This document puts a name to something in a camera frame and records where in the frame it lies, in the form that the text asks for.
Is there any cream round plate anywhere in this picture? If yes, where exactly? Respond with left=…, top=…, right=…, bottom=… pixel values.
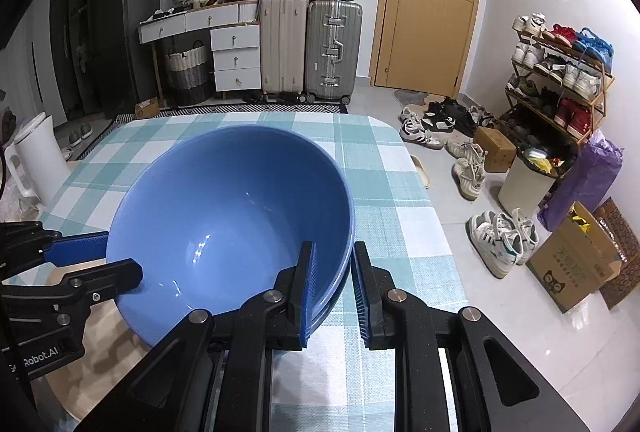
left=42, top=297, right=156, bottom=423

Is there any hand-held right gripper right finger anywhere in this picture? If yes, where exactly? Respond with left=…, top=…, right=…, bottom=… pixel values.
left=351, top=242, right=591, bottom=432

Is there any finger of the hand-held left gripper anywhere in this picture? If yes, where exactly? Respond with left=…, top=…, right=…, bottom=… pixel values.
left=0, top=221, right=110, bottom=274
left=0, top=259, right=143, bottom=319

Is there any scattered sneakers group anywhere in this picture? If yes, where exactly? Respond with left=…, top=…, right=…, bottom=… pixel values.
left=397, top=97, right=541, bottom=280

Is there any purple plastic bag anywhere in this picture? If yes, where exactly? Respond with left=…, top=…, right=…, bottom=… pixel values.
left=537, top=129, right=625, bottom=233

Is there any wooden shoe rack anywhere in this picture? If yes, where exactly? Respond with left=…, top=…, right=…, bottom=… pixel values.
left=505, top=15, right=616, bottom=148

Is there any dark wardrobe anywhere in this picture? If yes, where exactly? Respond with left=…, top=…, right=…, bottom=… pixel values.
left=47, top=0, right=163, bottom=118

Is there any large printed cardboard box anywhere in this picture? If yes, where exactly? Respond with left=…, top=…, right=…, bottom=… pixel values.
left=525, top=201, right=623, bottom=314

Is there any colourful shoes row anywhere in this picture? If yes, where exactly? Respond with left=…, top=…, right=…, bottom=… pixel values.
left=506, top=12, right=615, bottom=135

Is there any black white patterned rug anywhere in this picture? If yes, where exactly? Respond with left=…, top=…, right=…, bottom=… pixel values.
left=112, top=102, right=351, bottom=125

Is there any white electric kettle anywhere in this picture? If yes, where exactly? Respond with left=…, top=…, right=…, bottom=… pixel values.
left=2, top=112, right=71, bottom=208

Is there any small cardboard box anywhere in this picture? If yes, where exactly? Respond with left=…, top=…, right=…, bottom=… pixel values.
left=134, top=97, right=161, bottom=119

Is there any teal checkered tablecloth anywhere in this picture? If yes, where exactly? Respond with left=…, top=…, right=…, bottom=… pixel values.
left=37, top=109, right=471, bottom=432

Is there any silver suitcase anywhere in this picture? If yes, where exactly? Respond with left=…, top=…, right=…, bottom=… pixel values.
left=304, top=0, right=364, bottom=106

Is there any woven laundry basket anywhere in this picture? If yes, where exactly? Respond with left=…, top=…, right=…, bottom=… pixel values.
left=165, top=41, right=213, bottom=107

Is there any blue plastic bowl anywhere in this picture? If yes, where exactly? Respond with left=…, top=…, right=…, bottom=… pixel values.
left=300, top=217, right=357, bottom=338
left=297, top=272, right=346, bottom=349
left=106, top=125, right=357, bottom=348

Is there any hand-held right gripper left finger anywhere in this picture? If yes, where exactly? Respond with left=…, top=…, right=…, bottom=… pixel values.
left=75, top=241, right=317, bottom=432

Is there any beige suitcase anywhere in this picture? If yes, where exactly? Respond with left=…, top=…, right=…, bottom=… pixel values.
left=259, top=0, right=310, bottom=100

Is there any wooden door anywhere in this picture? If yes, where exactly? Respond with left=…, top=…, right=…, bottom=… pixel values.
left=370, top=0, right=487, bottom=98

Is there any brown doormat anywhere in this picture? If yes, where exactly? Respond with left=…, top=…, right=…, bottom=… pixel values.
left=592, top=197, right=640, bottom=310

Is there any grey floor mat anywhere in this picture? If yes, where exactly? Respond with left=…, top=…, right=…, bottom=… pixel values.
left=392, top=88, right=431, bottom=113

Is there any beige slipper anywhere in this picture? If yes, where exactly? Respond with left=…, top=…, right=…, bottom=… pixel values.
left=409, top=155, right=432, bottom=189

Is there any white drawer dresser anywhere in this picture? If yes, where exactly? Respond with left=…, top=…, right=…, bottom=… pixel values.
left=139, top=2, right=263, bottom=100

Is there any white trash bin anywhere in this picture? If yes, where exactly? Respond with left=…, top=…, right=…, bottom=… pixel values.
left=497, top=145, right=576, bottom=218

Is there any brown cardboard box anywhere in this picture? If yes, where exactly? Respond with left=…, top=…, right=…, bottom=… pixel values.
left=472, top=126, right=517, bottom=173

